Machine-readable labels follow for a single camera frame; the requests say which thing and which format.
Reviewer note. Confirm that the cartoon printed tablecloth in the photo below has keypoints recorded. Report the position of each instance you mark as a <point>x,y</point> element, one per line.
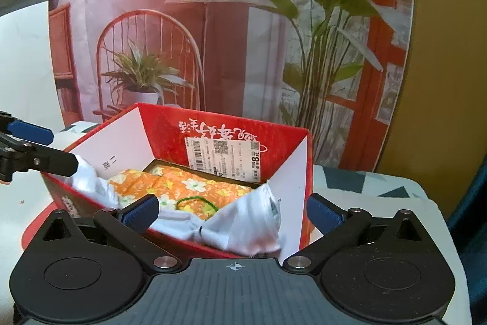
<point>380,203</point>

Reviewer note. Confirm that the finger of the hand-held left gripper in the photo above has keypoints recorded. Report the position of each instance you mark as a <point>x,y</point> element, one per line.
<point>32,131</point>
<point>53,161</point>

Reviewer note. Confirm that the white cloth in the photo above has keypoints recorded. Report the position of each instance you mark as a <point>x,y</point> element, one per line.
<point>243,220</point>

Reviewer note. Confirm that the red cardboard box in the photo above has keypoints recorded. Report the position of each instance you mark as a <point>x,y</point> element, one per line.
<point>167,131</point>

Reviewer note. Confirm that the orange floral cloth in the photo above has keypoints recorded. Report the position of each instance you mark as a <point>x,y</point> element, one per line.
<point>171,182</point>

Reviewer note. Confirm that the blue curtain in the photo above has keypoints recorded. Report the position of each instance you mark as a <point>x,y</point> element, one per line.
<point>471,195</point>

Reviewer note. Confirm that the printed room scene backdrop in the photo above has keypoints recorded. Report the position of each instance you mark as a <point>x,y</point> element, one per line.
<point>236,43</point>

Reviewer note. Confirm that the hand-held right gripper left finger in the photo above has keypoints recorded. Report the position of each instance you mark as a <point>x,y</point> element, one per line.
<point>139,214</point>

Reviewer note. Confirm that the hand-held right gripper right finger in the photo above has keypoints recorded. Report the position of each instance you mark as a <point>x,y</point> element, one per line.
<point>324,215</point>

